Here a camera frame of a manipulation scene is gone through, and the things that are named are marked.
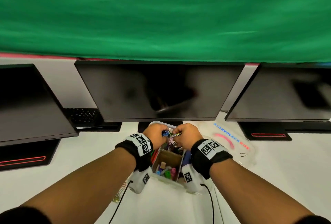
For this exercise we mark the person's right hand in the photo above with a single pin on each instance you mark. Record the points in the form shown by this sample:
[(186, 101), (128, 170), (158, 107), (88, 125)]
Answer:
[(188, 134)]

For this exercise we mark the person's left hand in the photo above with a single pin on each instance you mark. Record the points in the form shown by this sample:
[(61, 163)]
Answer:
[(155, 134)]

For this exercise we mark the pile of pens and markers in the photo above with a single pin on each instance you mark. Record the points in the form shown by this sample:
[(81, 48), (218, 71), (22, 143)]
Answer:
[(154, 156)]

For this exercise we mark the blue staples box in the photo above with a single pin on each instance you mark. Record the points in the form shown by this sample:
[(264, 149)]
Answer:
[(188, 157)]

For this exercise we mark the beige eraser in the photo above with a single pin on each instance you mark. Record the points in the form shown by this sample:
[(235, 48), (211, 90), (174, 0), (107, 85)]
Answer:
[(163, 165)]

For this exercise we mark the green sharpener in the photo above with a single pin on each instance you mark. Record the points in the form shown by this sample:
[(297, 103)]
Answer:
[(168, 174)]

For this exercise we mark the clear plastic box lid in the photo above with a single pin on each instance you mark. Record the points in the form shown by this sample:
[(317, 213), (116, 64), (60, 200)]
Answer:
[(232, 138)]

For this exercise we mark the clear plastic storage box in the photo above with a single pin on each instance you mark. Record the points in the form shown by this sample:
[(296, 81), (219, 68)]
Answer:
[(168, 177)]

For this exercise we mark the person's right forearm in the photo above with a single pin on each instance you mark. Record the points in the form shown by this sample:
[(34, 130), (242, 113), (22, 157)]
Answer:
[(253, 192)]

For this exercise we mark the person's left forearm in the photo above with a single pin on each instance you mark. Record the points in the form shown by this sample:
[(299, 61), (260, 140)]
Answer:
[(77, 187)]

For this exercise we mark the black monitor base red stripe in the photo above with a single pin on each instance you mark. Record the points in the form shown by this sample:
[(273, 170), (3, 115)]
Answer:
[(266, 130), (25, 154), (144, 126)]

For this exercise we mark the black left wristband with markers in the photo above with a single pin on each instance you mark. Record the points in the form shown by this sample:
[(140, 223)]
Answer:
[(137, 154)]

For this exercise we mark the black wristband with markers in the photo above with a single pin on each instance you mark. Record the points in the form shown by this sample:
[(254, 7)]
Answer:
[(137, 154), (204, 159)]

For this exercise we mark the brown cardboard dividers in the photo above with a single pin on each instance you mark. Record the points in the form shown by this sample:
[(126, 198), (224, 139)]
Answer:
[(168, 157)]

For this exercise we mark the black right wristband with markers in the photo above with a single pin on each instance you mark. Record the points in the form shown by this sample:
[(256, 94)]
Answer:
[(204, 159)]

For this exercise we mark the black computer monitor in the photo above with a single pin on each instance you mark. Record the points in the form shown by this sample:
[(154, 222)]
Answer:
[(282, 94), (160, 92), (28, 107)]

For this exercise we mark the green cloth backdrop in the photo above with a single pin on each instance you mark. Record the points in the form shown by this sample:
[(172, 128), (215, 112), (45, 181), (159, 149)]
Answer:
[(165, 14)]

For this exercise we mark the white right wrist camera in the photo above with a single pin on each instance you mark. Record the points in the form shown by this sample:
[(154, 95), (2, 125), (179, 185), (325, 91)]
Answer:
[(191, 179)]

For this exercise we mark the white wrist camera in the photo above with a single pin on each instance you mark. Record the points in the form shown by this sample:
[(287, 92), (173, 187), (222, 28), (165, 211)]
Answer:
[(191, 179), (141, 179)]

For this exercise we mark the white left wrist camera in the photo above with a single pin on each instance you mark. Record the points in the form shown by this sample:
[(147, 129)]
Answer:
[(141, 179)]

